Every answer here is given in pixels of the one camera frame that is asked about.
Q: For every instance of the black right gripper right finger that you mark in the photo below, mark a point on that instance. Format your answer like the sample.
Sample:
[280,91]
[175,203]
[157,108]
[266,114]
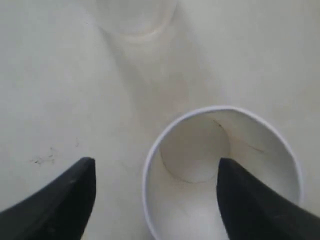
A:
[250,210]

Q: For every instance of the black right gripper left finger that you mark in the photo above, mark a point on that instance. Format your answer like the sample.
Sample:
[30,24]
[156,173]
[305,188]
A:
[59,211]

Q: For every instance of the white paper cup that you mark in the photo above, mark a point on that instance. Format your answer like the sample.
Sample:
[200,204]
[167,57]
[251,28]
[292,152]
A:
[180,172]

